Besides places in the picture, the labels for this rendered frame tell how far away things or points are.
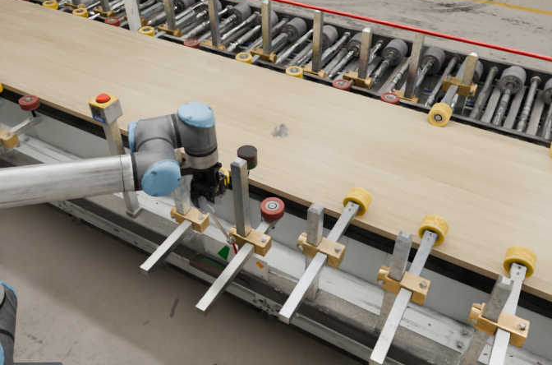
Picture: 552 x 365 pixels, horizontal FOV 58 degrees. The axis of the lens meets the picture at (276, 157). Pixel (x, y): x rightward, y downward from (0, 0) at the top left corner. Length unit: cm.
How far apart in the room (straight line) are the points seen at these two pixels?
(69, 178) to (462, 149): 141
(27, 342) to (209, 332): 83
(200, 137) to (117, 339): 144
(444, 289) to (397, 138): 61
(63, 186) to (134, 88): 124
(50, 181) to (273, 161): 91
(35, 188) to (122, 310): 152
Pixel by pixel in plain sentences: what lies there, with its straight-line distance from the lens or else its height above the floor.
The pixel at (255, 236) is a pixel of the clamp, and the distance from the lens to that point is 162.
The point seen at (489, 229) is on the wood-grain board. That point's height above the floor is 90.
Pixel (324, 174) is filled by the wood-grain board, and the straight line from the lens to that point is 179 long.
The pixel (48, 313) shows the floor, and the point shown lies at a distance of 273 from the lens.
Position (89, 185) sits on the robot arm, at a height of 136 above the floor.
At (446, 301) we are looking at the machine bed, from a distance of 178.
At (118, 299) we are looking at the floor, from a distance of 265.
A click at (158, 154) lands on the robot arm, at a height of 137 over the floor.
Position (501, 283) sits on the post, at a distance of 132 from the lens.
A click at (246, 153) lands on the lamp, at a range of 145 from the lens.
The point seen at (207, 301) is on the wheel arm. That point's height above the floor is 86.
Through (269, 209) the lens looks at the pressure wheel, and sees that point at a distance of 166.
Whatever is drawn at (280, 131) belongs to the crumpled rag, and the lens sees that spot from 197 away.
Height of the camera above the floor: 210
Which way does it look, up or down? 40 degrees down
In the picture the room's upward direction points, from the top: 1 degrees counter-clockwise
